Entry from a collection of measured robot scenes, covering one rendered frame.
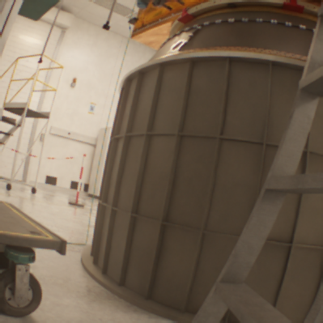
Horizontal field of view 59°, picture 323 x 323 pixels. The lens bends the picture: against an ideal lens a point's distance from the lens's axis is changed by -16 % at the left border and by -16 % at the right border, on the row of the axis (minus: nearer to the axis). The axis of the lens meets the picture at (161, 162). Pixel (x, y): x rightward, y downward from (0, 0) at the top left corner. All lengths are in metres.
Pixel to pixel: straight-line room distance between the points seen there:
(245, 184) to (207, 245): 0.29
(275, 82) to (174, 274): 0.92
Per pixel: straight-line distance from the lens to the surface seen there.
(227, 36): 1.64
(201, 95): 1.44
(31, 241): 0.93
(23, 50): 9.24
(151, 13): 2.66
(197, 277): 1.36
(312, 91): 0.98
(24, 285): 1.05
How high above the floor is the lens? 0.53
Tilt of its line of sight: 5 degrees up
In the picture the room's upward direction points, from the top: 10 degrees clockwise
